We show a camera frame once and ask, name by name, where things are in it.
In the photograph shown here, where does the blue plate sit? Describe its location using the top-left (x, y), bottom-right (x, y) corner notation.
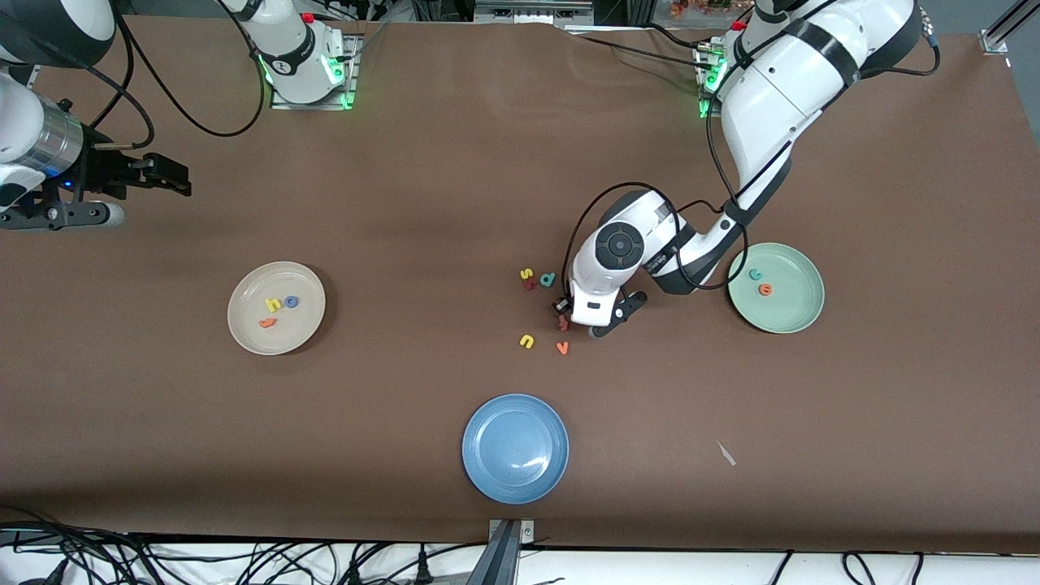
top-left (461, 393), bottom-right (570, 505)

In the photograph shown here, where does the brown table cover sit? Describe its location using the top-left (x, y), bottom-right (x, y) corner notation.
top-left (0, 15), bottom-right (1040, 555)

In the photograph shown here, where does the beige brown plate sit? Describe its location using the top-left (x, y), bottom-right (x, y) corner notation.
top-left (227, 261), bottom-right (327, 357)

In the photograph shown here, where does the green plate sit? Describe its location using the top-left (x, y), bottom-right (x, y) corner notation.
top-left (727, 242), bottom-right (826, 335)

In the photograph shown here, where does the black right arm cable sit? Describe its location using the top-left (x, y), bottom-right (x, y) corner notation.
top-left (85, 12), bottom-right (269, 153)

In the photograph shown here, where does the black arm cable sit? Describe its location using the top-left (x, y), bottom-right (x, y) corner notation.
top-left (85, 12), bottom-right (269, 153)
top-left (578, 16), bottom-right (942, 292)

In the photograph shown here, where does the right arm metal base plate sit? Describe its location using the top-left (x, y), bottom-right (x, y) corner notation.
top-left (270, 35), bottom-right (359, 111)

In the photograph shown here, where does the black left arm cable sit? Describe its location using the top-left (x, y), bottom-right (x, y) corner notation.
top-left (578, 16), bottom-right (942, 292)

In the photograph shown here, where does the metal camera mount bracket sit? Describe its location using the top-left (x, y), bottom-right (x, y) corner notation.
top-left (467, 518), bottom-right (537, 585)

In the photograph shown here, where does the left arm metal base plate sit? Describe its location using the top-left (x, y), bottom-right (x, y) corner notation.
top-left (695, 39), bottom-right (732, 121)

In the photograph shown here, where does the black base cable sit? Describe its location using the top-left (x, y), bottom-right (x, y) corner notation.
top-left (566, 31), bottom-right (708, 67)

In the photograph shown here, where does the metal frame profile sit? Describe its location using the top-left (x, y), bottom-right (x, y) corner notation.
top-left (474, 0), bottom-right (596, 27)

